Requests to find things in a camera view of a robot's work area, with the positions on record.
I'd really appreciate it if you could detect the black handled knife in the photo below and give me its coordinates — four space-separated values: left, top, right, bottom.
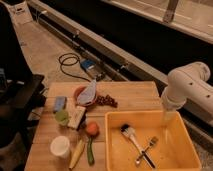
141 151 156 169

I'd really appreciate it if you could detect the black cable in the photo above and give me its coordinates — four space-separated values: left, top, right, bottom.
58 52 92 83

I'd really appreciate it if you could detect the blue sponge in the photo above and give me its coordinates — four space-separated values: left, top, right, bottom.
53 96 67 113

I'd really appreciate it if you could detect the terracotta bowl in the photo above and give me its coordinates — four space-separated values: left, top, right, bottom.
73 86 98 107

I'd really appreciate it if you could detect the white cup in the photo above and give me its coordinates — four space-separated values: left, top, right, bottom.
50 136 70 158

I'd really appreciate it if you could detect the white scrub block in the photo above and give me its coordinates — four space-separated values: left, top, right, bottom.
68 106 86 129

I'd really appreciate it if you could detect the light blue cloth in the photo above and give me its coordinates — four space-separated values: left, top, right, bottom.
77 80 96 105

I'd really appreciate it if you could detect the black side stand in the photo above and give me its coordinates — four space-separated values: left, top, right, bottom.
0 73 46 171

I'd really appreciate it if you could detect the white pastry brush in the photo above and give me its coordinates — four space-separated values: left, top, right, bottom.
120 124 142 152

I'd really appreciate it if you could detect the silver metal fork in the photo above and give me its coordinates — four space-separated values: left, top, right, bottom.
135 137 158 166

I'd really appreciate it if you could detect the green chili pepper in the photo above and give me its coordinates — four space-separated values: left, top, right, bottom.
87 137 95 166

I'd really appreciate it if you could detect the green cup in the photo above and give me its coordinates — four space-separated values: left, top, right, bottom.
55 110 69 126

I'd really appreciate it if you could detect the metal floor rail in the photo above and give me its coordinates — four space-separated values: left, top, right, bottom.
27 0 213 144

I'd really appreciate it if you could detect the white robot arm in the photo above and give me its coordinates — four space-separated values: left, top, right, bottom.
161 62 213 117

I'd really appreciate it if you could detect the orange tomato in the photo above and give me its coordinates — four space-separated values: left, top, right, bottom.
86 122 99 136

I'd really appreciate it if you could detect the yellow plastic bin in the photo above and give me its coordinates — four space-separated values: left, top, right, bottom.
105 110 201 171

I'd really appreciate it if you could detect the dark red grape bunch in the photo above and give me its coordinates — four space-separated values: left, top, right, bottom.
96 95 118 108

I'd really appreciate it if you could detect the blue power box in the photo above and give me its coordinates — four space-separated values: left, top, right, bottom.
80 58 106 81

